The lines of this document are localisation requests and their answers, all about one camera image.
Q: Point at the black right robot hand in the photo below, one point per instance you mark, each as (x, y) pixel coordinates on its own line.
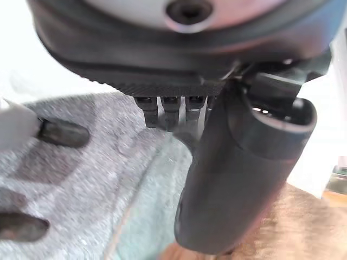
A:
(62, 132)

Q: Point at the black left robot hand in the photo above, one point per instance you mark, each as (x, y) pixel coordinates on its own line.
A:
(233, 173)

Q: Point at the gray and teal cloth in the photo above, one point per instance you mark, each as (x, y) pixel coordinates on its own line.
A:
(89, 189)

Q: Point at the small greenish container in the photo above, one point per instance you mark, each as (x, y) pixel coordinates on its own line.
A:
(337, 181)

